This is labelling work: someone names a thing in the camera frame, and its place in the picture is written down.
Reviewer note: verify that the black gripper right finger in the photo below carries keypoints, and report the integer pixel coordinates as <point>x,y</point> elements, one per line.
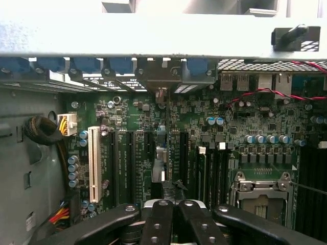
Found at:
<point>201,227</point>

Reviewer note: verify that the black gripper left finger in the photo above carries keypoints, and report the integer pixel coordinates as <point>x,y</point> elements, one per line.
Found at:
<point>155,227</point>

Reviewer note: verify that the row of black RAM slots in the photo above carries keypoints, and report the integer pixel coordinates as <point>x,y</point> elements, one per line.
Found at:
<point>313,183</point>
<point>212,173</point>

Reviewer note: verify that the metal CPU socket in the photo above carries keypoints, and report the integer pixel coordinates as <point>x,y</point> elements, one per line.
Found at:
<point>260,199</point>

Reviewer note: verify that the long black expansion slot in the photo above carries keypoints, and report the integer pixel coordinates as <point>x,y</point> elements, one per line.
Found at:
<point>131,166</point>
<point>114,166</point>
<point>184,158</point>

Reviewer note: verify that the short black expansion slot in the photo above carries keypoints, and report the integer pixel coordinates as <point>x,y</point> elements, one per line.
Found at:
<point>149,143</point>

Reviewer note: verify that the white expansion slot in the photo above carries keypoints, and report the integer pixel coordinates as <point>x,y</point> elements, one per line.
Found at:
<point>95,163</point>

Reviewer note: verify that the thin metal locking lever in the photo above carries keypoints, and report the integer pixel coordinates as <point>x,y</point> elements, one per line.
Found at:
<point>306,187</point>

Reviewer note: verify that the green motherboard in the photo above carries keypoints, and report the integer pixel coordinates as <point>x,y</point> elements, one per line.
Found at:
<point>255,122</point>

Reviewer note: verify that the white power connector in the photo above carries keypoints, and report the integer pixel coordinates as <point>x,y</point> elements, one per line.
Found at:
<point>69,123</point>

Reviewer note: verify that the silver USB port block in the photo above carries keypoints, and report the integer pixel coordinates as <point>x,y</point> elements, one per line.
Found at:
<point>233,81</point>

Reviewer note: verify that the silver ethernet port block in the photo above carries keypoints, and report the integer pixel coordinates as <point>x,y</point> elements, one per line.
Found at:
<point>274,85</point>

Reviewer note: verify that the black open PC case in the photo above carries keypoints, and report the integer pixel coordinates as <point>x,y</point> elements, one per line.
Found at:
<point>153,33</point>

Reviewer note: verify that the black plastic case latch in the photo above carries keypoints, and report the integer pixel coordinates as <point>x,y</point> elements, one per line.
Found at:
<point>291,38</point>

